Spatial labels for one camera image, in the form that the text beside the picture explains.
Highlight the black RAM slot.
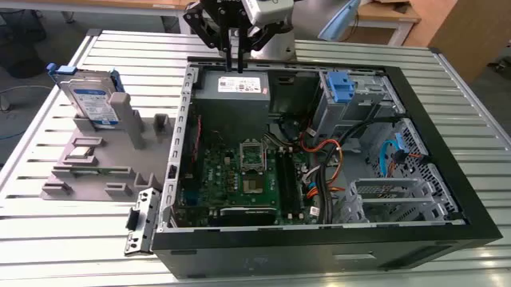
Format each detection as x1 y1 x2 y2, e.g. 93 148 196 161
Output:
290 148 306 216
281 148 297 216
286 148 301 216
277 148 292 216

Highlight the thin red wire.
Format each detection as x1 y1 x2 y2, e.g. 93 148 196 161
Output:
177 115 224 180

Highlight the black open PC case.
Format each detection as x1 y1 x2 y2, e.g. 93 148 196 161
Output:
150 56 502 280

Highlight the hard disk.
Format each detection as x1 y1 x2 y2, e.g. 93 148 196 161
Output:
45 62 125 130

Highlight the blue drive bay latch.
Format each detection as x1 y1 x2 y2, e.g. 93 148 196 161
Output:
325 71 356 103

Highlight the black graphics card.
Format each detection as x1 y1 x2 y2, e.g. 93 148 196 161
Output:
217 206 278 227

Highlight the orange red wire bundle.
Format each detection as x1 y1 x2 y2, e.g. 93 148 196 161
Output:
298 131 346 200

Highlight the metal optical drive cage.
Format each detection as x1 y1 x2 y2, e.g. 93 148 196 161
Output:
313 69 406 140

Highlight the blue floor cable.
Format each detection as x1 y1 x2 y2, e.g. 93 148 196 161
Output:
0 84 53 142

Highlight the CPU socket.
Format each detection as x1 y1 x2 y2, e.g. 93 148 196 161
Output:
241 175 266 194

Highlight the orange black power wire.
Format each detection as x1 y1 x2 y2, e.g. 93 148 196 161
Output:
388 151 434 177

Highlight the metal expansion card bracket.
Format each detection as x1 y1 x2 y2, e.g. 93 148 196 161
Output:
122 187 161 257

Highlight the grey power supply unit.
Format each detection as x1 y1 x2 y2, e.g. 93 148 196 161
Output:
190 71 270 145

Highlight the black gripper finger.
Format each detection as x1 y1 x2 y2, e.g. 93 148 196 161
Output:
236 21 290 75
181 2 233 73

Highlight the metal socket cover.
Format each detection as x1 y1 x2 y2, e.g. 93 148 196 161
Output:
237 142 266 175

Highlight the blue data wire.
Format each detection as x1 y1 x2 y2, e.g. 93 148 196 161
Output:
378 133 406 180

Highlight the black bin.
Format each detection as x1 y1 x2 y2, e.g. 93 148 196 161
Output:
0 8 48 79

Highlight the metal disk bay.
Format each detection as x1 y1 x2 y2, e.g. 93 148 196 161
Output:
345 178 460 224

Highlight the wooden cabinet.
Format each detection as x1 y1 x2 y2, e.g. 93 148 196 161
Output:
428 0 511 85

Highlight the silver CPU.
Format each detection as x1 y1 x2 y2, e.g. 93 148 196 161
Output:
66 146 96 158

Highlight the wooden desk white frame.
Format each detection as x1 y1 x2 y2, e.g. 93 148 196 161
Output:
22 0 193 34
350 0 422 46

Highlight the green motherboard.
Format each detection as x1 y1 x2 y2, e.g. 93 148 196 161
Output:
173 142 318 225

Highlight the black chair base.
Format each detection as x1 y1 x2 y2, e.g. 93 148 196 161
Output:
486 55 511 73

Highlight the grey parts rack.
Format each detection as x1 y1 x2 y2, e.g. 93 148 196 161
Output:
38 92 178 201

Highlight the thick black cable bundle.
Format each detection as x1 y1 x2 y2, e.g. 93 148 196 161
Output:
317 117 400 224

